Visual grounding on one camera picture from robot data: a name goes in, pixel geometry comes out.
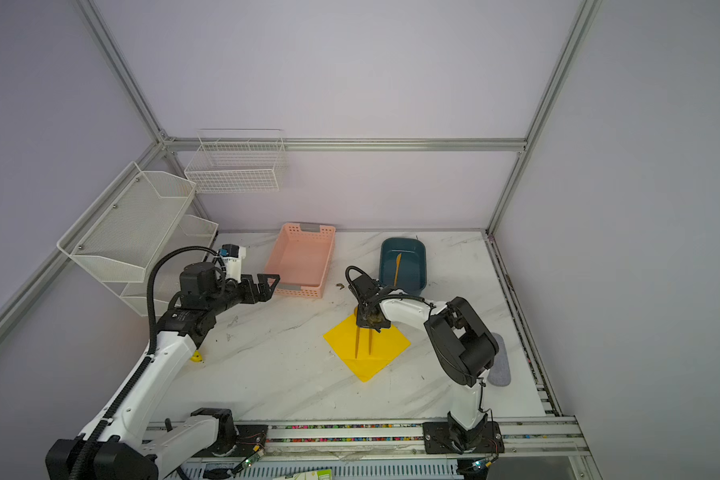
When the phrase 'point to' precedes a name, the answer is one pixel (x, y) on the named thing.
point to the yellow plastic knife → (370, 341)
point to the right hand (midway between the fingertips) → (365, 320)
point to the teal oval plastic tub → (403, 264)
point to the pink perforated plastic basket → (301, 256)
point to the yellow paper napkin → (367, 351)
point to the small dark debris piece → (341, 285)
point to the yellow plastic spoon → (357, 324)
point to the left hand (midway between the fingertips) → (263, 279)
